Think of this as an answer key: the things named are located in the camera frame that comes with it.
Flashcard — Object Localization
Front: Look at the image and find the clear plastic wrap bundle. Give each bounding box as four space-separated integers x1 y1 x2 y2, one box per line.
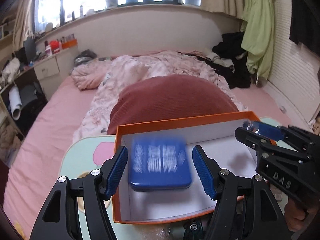
242 120 260 133

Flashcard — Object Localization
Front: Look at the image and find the pink floral duvet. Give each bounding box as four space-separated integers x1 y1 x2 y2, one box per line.
71 51 247 142

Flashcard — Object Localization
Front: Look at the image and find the blue square tin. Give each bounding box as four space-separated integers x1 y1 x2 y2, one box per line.
129 135 192 191

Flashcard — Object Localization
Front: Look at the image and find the orange cardboard box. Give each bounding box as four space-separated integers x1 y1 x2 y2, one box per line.
112 112 258 224

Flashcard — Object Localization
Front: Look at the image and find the green toy car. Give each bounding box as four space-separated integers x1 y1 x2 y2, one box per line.
183 218 211 240

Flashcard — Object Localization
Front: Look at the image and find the red container on cabinet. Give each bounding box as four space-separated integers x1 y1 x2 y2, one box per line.
49 40 62 54

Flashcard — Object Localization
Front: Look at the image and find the green hanging cloth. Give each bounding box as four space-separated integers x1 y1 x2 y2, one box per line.
241 0 276 80

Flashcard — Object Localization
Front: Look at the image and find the black clothes pile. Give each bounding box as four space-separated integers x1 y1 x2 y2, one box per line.
201 32 251 89

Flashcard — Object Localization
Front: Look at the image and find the dark red pillow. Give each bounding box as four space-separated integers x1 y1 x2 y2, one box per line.
107 75 238 135

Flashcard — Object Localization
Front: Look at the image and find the person right hand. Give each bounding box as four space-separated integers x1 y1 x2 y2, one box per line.
284 198 319 232

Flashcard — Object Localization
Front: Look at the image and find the white paper roll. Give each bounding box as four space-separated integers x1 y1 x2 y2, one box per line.
9 86 23 121

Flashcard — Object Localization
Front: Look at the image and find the white bedside drawer cabinet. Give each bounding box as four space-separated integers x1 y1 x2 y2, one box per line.
34 46 79 101

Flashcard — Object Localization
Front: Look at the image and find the orange box on cabinet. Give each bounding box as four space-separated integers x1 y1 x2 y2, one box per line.
62 39 78 49

